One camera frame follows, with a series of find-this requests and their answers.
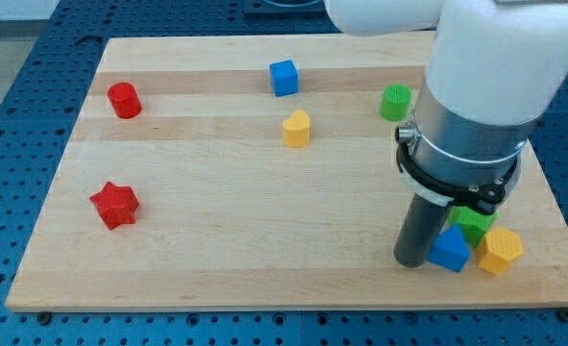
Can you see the yellow hexagon block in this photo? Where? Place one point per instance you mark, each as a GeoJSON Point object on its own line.
{"type": "Point", "coordinates": [498, 249]}

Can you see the red star block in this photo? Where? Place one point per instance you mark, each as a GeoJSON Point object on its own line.
{"type": "Point", "coordinates": [116, 205]}

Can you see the green cylinder block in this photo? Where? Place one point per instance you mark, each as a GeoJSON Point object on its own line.
{"type": "Point", "coordinates": [395, 102]}

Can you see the wooden board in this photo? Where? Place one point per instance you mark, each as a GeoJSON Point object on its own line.
{"type": "Point", "coordinates": [230, 218]}

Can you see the green star block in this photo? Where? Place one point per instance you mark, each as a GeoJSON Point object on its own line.
{"type": "Point", "coordinates": [473, 224]}

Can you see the blue triangle block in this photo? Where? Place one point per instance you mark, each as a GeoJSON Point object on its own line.
{"type": "Point", "coordinates": [450, 250]}

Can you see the blue cube block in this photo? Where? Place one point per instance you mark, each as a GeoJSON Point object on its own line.
{"type": "Point", "coordinates": [284, 79]}

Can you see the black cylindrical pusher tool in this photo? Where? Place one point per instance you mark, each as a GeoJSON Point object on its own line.
{"type": "Point", "coordinates": [422, 225]}

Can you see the yellow heart block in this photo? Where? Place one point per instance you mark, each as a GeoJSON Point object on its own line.
{"type": "Point", "coordinates": [296, 129]}

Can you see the red cylinder block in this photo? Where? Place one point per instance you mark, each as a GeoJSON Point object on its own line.
{"type": "Point", "coordinates": [124, 100]}

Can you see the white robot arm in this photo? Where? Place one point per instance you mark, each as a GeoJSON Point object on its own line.
{"type": "Point", "coordinates": [494, 68]}

